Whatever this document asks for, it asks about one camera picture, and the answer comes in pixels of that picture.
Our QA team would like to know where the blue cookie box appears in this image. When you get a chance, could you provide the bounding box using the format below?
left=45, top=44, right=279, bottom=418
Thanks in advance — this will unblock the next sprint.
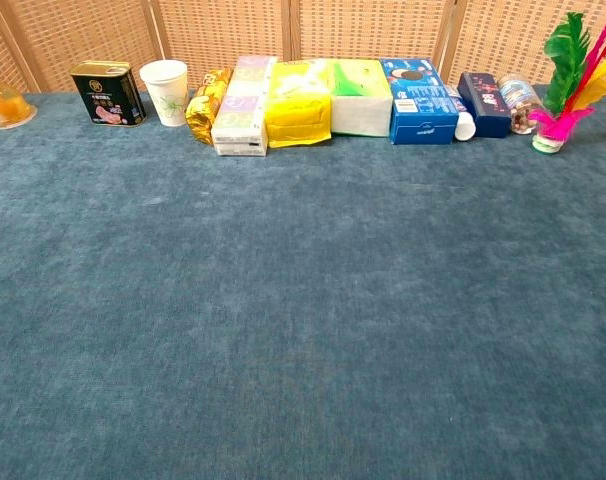
left=379, top=57, right=460, bottom=146

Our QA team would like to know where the yellow tissue pack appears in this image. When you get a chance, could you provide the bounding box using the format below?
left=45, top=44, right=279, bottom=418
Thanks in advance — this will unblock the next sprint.
left=264, top=59, right=333, bottom=149

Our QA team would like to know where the woven rattan folding screen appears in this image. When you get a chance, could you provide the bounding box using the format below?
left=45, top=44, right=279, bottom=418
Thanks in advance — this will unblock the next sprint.
left=0, top=0, right=606, bottom=94

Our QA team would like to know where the colourful feather shuttlecock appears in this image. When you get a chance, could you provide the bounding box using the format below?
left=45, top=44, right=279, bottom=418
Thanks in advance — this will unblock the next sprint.
left=527, top=4, right=606, bottom=155

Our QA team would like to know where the orange fruit jelly cup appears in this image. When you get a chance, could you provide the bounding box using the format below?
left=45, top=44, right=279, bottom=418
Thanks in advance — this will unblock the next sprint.
left=0, top=82, right=39, bottom=131

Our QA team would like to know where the green white tissue pack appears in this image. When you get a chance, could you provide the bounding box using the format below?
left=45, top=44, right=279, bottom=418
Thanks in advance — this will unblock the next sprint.
left=327, top=58, right=394, bottom=138

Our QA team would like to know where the dark navy box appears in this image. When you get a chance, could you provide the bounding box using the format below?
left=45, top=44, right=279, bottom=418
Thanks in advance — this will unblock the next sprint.
left=456, top=71, right=513, bottom=139

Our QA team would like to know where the clear plastic snack jar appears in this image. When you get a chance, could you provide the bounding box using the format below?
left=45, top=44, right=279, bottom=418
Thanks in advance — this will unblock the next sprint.
left=497, top=73, right=544, bottom=136

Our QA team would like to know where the black luncheon meat tin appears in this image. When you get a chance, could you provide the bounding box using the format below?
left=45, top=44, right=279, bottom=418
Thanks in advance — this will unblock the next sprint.
left=69, top=60, right=148, bottom=128

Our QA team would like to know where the small white bottle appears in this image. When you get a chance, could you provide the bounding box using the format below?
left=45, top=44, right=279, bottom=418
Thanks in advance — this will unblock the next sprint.
left=445, top=84, right=477, bottom=142

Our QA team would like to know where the blue table cloth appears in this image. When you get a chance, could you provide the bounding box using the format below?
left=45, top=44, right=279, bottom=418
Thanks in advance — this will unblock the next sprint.
left=0, top=84, right=606, bottom=480

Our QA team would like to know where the white paper cup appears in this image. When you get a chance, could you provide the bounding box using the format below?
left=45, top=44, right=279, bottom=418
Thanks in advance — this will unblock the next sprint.
left=138, top=59, right=190, bottom=128

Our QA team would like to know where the white purple long box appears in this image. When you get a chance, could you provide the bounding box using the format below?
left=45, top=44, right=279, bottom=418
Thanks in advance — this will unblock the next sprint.
left=210, top=55, right=279, bottom=158

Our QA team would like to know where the gold foil snack pack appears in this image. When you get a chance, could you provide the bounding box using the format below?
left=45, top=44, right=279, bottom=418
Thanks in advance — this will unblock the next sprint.
left=184, top=66, right=234, bottom=147

